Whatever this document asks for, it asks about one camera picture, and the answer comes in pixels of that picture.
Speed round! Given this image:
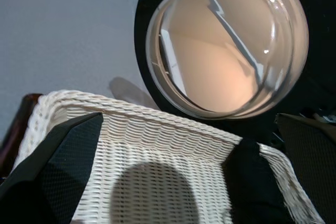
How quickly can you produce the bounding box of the pale woven basket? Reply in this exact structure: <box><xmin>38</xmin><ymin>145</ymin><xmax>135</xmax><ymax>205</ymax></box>
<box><xmin>12</xmin><ymin>90</ymin><xmax>326</xmax><ymax>224</ymax></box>

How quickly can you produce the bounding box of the dark brown wooden stand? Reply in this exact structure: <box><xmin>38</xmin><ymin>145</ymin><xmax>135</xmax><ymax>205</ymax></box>
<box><xmin>0</xmin><ymin>93</ymin><xmax>43</xmax><ymax>180</ymax></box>

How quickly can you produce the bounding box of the black cloth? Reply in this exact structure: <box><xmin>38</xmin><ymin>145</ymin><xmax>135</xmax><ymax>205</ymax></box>
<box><xmin>222</xmin><ymin>137</ymin><xmax>295</xmax><ymax>224</ymax></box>

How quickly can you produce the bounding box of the round glass washer door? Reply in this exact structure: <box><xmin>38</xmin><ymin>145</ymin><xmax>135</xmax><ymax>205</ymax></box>
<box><xmin>133</xmin><ymin>0</ymin><xmax>336</xmax><ymax>141</ymax></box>

